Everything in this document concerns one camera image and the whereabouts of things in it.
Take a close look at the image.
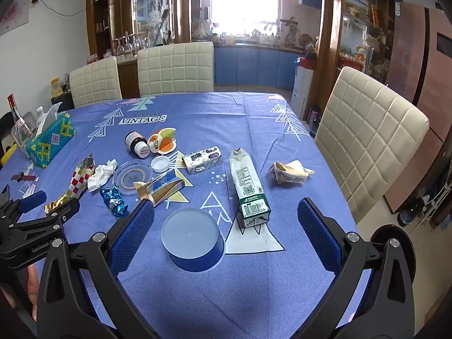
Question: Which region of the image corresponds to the blue foil wrapper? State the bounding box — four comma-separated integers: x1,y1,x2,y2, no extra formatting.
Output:
100,183,128,218

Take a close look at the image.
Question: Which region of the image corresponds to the large cream quilted chair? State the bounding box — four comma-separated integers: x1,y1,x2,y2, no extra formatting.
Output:
314,66,430,220

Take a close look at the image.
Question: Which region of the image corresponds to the wooden shelf cabinet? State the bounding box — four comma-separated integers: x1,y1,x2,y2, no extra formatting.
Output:
316,0,399,114

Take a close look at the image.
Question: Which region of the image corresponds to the wooden glass display cabinet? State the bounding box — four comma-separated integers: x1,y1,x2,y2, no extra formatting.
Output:
86,0,191,89

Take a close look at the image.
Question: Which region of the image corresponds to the person's left hand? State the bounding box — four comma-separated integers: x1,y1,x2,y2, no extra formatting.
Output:
24,264,39,312

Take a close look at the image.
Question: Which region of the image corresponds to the copper coloured refrigerator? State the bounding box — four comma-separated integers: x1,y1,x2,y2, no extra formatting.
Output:
385,2,452,142

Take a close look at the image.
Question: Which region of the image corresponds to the red white gold snack bag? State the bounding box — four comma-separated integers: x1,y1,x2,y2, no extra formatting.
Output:
44,153,97,216

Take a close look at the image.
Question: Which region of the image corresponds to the crumpled cream paper wrapper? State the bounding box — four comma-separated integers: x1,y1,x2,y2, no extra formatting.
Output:
271,160,315,186

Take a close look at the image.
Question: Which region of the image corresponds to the blue printed tablecloth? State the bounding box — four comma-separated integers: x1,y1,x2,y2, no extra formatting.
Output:
0,92,357,339

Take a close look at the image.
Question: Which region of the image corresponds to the brown medicine bottle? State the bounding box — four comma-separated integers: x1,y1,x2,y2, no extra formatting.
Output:
124,131,149,159

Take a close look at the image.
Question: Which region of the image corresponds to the kitchen window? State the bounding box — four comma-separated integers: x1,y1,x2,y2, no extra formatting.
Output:
211,0,283,38

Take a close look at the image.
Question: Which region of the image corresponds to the crumpled white tissue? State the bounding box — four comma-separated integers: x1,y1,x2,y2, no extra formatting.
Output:
87,160,118,192

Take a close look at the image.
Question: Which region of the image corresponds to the dark floor bottle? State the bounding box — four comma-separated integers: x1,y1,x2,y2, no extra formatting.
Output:
308,104,322,138

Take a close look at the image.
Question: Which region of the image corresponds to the white bottle cap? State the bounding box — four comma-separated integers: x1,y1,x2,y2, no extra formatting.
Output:
151,157,171,173

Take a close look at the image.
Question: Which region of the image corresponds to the small cream quilted chair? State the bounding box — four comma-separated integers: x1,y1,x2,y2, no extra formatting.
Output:
69,56,123,109

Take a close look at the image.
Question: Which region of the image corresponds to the blue kitchen counter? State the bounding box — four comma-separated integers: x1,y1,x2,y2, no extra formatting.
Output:
214,40,308,90

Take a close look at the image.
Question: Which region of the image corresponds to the blue plastic bowl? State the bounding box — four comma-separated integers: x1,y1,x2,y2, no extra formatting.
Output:
161,208,225,272

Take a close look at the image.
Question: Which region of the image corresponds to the green white milk carton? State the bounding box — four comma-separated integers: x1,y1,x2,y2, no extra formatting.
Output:
229,147,272,228

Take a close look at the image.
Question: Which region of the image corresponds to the flattened blue yellow carton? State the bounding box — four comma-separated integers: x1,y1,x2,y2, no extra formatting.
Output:
133,168,186,207

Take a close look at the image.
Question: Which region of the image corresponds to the dark water jug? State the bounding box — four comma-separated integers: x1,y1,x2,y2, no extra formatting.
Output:
397,196,429,227

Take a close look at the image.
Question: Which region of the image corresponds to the small patterned carton box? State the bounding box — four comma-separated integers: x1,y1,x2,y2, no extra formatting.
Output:
182,145,224,175

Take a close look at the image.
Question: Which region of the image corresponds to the glass bottle with red cap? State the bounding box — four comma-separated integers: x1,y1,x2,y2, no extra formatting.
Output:
7,94,36,149

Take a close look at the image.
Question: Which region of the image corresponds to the flower wall poster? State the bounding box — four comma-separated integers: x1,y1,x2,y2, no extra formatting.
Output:
0,0,34,36

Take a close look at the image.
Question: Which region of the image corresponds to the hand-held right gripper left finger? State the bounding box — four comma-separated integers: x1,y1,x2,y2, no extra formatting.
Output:
37,198,159,339

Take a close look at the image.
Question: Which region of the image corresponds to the white water dispenser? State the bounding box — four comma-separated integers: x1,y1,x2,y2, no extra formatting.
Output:
290,56,316,121

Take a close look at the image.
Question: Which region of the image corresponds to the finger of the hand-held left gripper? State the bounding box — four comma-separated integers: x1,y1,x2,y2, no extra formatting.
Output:
39,196,81,228
17,190,48,215

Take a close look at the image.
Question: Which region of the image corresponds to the beaded tissue box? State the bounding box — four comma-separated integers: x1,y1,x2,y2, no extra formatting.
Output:
25,102,77,166

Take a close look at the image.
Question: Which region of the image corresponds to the yellow object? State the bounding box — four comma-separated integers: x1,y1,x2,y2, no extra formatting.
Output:
0,143,18,166

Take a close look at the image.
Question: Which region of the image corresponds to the orange green jelly cup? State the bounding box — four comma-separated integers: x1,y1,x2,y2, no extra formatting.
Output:
147,127,177,156

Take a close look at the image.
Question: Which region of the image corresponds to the clear plastic lid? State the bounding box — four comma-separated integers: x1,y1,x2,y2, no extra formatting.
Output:
114,160,153,196

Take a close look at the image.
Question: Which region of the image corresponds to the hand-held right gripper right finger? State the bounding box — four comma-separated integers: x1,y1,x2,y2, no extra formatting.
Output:
297,198,416,339

